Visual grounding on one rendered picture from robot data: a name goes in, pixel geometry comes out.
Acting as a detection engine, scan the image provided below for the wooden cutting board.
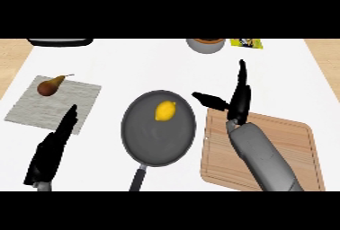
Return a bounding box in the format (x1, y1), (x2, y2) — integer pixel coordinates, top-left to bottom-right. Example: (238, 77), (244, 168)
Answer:
(199, 107), (326, 192)

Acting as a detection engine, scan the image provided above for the yellow printed packet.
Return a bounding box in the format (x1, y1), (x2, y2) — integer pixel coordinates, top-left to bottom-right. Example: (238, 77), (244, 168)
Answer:
(229, 39), (264, 50)

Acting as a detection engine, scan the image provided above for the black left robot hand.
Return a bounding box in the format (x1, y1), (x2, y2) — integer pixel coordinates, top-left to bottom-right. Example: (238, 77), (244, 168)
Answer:
(22, 103), (80, 187)

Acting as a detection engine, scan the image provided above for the grey round container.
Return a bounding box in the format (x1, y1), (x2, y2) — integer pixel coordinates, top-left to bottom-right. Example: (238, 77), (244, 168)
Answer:
(184, 39), (227, 55)

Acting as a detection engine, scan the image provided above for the yellow lemon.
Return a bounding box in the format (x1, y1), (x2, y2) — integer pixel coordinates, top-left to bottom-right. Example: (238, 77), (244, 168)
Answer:
(153, 100), (177, 122)

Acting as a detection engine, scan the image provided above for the dark grey frying pan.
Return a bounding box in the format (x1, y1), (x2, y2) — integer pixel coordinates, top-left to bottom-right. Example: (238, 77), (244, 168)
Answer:
(119, 89), (198, 192)

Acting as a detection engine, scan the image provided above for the grey cloth placemat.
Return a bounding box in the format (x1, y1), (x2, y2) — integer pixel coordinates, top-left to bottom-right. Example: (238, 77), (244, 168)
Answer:
(3, 75), (103, 136)

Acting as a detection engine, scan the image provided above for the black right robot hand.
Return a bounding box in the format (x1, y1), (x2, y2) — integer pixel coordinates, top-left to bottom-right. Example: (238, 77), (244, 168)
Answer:
(190, 58), (252, 126)

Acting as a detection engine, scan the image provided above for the brown pear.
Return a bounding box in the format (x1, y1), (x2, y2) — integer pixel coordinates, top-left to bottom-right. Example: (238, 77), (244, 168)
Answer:
(35, 74), (75, 97)

